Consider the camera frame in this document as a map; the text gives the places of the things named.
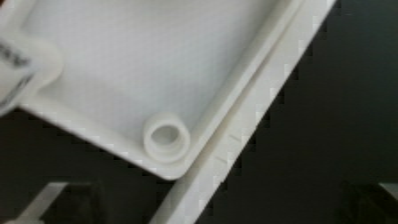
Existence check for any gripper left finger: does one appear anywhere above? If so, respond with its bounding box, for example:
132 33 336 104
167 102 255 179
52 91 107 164
6 182 107 224

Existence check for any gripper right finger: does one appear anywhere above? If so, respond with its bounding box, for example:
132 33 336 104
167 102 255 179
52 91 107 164
336 182 398 224

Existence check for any white desk top panel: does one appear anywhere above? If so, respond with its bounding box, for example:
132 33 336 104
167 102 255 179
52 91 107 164
0 0 310 182

